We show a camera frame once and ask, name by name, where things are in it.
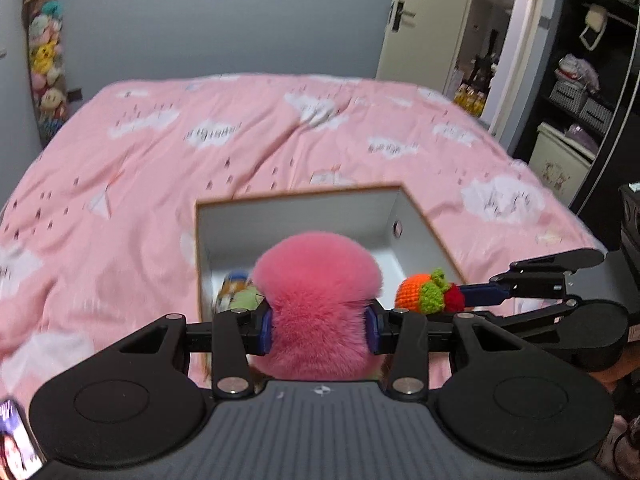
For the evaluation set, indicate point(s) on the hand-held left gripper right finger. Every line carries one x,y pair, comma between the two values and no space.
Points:
371,331

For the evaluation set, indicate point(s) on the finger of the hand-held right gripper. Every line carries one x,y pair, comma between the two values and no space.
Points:
490,294
545,316

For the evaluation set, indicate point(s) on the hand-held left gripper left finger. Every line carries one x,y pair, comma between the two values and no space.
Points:
267,331

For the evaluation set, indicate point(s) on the orange green red crochet toy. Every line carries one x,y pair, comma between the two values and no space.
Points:
417,291

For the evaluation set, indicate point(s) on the pink fluffy plush toy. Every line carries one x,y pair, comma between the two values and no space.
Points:
315,285

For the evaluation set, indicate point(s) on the orange-edged cardboard box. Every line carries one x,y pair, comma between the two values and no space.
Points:
300,220

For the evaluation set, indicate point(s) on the green small toy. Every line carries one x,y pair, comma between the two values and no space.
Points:
247,300

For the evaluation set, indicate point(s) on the yellow blue small toy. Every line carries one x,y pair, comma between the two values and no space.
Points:
232,290

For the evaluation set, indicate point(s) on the black speaker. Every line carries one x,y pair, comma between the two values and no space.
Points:
631,215

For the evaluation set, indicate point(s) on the cream storage bin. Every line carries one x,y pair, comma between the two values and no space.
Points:
560,165

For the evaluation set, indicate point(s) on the pink cloud-print blanket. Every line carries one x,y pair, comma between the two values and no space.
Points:
150,185

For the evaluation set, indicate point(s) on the row of yellow bottles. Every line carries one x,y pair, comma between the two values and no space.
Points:
470,100

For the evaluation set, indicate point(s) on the grey woven basket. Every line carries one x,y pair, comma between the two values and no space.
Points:
567,96
596,115

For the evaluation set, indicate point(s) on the purple folded clothes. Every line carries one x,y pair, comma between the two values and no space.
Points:
580,71

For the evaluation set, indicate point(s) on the black shelf unit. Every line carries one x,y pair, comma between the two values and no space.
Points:
625,85

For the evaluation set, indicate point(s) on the smartphone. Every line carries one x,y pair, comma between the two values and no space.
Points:
15,440

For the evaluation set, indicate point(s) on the cream door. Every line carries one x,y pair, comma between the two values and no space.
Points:
430,20

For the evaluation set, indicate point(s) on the white hanging bag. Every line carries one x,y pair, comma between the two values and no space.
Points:
595,22

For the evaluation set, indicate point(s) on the hanging column of plush toys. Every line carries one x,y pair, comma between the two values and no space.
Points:
46,60

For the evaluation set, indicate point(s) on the white door frame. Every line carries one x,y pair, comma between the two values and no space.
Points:
525,60

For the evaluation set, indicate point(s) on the wall socket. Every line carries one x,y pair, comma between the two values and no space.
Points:
74,95

